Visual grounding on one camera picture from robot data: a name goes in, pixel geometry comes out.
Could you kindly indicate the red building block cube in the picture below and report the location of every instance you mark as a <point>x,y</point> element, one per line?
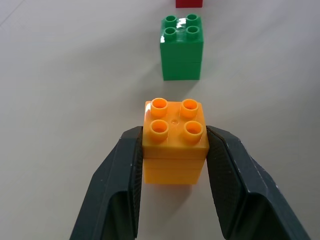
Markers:
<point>189,3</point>

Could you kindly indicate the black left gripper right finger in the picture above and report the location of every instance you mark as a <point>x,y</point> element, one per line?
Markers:
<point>245,190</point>

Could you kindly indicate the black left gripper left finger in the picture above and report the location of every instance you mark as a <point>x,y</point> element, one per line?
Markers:
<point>110,190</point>

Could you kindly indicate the orange studded building block cube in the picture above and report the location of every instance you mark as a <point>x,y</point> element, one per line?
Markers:
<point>172,150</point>

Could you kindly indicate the green studded building block cube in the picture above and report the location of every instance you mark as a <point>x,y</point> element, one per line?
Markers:
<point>181,53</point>

